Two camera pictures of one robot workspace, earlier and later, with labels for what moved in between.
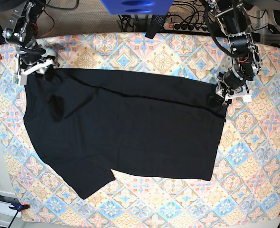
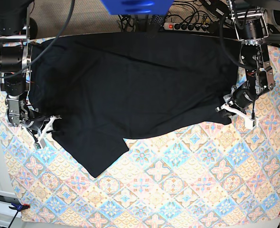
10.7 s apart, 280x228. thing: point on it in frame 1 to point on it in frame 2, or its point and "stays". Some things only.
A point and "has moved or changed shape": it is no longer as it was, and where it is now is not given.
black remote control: x=156 y=24 stays
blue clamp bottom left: x=18 y=207 stays
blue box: x=137 y=7 stays
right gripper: x=227 y=82 to x=242 y=98
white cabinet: x=1 y=195 stays
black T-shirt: x=86 y=124 has moved or changed shape
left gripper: x=32 y=56 to x=34 y=119
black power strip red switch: x=182 y=26 stays
